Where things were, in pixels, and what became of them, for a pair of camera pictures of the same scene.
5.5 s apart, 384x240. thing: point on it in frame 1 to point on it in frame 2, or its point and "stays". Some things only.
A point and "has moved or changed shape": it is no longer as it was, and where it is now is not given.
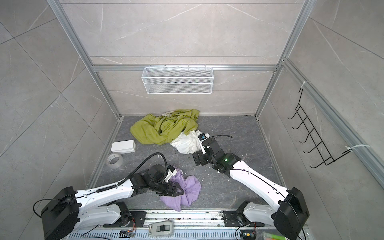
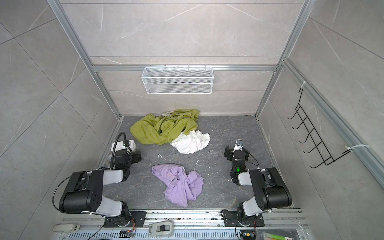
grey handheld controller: (164, 228) stays
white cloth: (189, 144) stays
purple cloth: (191, 186) has moved or changed shape
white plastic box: (123, 146) stays
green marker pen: (272, 236) stays
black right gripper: (201, 156) to (230, 152)
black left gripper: (175, 192) to (137, 157)
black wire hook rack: (320, 148) stays
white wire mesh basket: (177, 80) stays
